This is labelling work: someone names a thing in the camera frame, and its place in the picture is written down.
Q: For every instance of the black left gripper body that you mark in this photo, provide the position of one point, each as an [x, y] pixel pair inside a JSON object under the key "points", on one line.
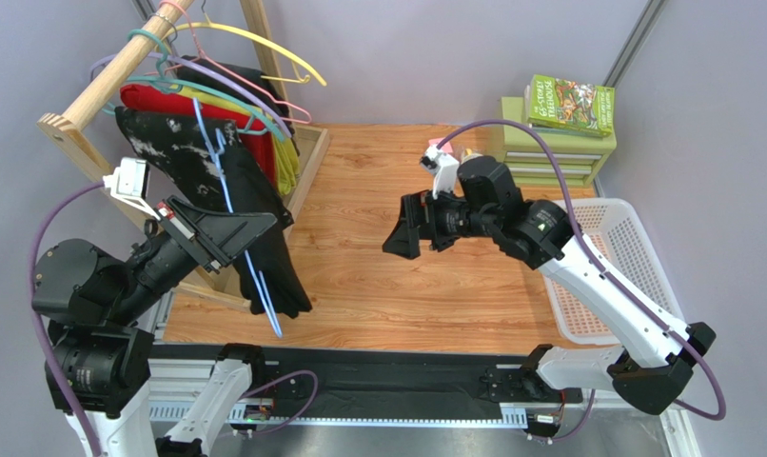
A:
{"points": [[169, 254]]}

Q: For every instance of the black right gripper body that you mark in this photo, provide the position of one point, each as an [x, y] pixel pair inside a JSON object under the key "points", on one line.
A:
{"points": [[425, 221]]}

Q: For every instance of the blue wire hanger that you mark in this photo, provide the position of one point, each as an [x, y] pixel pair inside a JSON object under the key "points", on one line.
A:
{"points": [[215, 154]]}

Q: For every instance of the black white-patterned trousers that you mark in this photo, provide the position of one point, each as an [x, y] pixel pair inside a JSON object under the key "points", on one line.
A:
{"points": [[173, 144]]}

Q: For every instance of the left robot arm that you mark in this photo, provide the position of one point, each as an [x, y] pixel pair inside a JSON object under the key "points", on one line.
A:
{"points": [[88, 302]]}

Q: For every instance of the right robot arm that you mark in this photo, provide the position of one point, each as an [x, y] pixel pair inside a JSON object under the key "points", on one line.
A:
{"points": [[655, 353]]}

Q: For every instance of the yellow mug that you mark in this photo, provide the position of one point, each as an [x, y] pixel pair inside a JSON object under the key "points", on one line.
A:
{"points": [[470, 154]]}

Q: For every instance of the pink cube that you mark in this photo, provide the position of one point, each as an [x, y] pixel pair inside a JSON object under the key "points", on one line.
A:
{"points": [[438, 143]]}

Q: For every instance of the yellow garment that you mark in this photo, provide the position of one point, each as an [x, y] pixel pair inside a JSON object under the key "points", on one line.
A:
{"points": [[278, 159]]}

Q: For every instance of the wooden clothes rack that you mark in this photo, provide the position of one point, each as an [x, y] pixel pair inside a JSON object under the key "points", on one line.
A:
{"points": [[66, 132]]}

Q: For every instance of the red garment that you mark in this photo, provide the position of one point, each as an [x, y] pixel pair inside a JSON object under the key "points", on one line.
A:
{"points": [[147, 98]]}

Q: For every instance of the green comic book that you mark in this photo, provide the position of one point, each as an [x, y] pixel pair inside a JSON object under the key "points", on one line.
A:
{"points": [[583, 108]]}

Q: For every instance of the white plastic basket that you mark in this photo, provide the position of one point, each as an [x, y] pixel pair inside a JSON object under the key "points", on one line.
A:
{"points": [[616, 231]]}

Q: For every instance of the black garment on rack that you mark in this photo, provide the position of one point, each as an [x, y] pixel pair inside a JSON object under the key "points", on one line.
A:
{"points": [[185, 73]]}

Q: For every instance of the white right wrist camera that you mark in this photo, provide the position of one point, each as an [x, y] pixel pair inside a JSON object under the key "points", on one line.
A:
{"points": [[443, 167]]}

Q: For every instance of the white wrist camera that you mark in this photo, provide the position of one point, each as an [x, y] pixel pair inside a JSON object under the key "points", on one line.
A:
{"points": [[443, 167], [128, 184]]}

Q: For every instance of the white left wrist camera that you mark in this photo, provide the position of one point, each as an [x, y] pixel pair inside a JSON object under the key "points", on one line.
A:
{"points": [[128, 184]]}

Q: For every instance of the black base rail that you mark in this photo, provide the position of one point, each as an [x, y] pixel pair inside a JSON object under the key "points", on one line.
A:
{"points": [[367, 388]]}

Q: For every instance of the pink wire hanger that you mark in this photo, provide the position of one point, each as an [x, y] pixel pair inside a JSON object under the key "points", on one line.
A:
{"points": [[289, 112]]}

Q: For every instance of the yellow wire hanger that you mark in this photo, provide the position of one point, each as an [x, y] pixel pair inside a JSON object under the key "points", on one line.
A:
{"points": [[310, 71]]}

